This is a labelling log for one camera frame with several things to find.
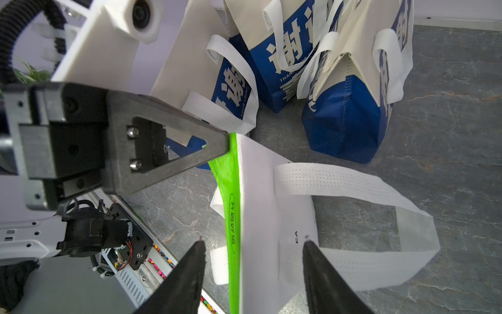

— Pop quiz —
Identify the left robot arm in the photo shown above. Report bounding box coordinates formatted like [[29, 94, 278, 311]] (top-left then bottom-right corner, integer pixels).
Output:
[[1, 1, 229, 265]]

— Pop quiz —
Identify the blue beige takeout bag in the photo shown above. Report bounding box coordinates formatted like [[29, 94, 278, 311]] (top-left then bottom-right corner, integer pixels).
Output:
[[150, 0, 260, 170]]

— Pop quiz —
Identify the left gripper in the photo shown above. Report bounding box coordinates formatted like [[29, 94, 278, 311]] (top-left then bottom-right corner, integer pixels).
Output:
[[4, 82, 229, 210]]

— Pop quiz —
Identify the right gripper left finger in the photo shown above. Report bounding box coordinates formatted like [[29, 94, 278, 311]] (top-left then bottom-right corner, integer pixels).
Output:
[[135, 240, 206, 314]]

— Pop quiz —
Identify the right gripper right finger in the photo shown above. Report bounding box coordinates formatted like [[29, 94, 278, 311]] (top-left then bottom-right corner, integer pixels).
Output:
[[302, 240, 373, 314]]

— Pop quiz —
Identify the back right blue beige bag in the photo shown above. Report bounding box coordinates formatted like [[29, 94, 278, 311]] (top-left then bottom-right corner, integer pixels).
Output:
[[297, 0, 414, 164]]

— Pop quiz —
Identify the back left blue beige bag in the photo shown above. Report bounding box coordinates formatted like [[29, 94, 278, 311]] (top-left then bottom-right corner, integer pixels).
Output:
[[224, 1, 338, 113]]

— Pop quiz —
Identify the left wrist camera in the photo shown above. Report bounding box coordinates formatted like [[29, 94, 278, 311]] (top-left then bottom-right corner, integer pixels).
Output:
[[52, 1, 163, 91]]

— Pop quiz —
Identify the green and white takeout bag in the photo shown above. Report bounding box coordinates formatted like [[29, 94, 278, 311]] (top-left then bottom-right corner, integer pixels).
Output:
[[209, 133, 440, 313]]

